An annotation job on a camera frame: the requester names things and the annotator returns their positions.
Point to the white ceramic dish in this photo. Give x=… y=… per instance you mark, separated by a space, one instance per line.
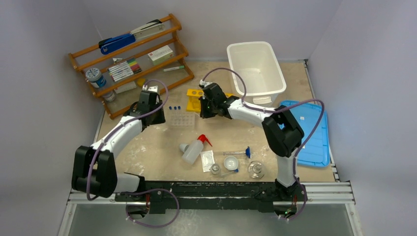
x=231 y=163

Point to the clear plastic packet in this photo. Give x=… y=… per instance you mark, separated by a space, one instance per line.
x=207 y=158

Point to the wooden shelf rack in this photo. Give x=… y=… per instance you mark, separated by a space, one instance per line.
x=92 y=57

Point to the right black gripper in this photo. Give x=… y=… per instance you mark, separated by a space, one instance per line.
x=210 y=94

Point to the blue grey stapler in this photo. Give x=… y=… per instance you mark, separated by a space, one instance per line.
x=110 y=45

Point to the glass conical flask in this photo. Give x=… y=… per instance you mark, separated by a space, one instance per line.
x=256 y=170

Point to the green white marker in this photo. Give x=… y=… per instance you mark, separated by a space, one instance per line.
x=173 y=68

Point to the small white clip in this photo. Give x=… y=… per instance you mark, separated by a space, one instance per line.
x=117 y=60

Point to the blue base glass cylinder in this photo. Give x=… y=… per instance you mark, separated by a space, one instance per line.
x=245 y=154

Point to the white plastic bin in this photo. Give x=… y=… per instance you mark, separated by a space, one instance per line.
x=260 y=72

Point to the small glass beaker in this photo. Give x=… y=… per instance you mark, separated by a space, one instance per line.
x=215 y=169

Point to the red nozzle wash bottle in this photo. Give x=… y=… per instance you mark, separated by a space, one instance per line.
x=192 y=151

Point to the clear tube rack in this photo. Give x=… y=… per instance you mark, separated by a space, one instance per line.
x=180 y=119

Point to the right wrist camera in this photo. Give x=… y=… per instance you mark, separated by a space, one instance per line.
x=202 y=84

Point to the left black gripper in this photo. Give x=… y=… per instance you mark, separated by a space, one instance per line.
x=158 y=102

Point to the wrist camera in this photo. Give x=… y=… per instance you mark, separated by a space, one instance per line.
x=150 y=88
x=202 y=84

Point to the white green box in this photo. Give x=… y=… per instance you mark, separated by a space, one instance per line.
x=160 y=55

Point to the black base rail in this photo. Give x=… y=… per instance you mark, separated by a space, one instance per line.
x=215 y=195

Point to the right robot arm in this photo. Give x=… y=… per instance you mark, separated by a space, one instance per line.
x=282 y=131

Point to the yellow test tube rack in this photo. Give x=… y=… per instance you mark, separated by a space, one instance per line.
x=193 y=103

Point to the blue cap glass vial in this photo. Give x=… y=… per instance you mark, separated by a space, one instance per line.
x=230 y=173

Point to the white flat box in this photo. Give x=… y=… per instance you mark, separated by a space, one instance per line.
x=126 y=87

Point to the coloured marker pack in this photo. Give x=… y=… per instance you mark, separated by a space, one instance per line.
x=124 y=70

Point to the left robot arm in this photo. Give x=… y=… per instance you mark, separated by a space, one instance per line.
x=94 y=169

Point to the blue lid jar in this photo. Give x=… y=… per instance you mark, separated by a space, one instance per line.
x=95 y=78

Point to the small clear jar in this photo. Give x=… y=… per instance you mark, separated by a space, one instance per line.
x=109 y=97

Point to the yellow sponge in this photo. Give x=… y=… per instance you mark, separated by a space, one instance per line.
x=140 y=82

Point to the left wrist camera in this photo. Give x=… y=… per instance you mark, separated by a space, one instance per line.
x=150 y=88

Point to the blue plastic lid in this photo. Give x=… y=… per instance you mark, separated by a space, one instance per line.
x=315 y=153

